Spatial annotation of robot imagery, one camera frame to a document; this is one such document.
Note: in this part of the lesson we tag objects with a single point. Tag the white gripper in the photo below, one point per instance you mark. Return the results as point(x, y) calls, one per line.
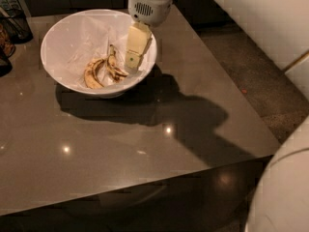
point(149, 11)

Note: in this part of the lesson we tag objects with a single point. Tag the spotted banana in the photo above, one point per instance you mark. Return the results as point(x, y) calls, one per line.
point(91, 74)
point(114, 71)

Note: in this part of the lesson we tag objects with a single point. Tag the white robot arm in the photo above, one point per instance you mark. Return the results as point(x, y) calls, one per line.
point(262, 195)

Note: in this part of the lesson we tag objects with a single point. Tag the white bowl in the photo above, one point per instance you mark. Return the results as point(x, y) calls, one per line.
point(64, 37)

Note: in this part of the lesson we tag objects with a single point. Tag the white paper liner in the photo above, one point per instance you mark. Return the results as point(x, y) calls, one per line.
point(95, 45)

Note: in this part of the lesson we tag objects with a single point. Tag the dark cabinet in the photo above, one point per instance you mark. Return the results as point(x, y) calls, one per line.
point(196, 12)

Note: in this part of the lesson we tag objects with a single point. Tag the brown object at left edge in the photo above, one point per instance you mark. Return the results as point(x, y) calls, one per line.
point(7, 49)

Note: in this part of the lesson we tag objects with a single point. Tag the black wire basket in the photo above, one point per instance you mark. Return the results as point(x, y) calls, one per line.
point(16, 25)

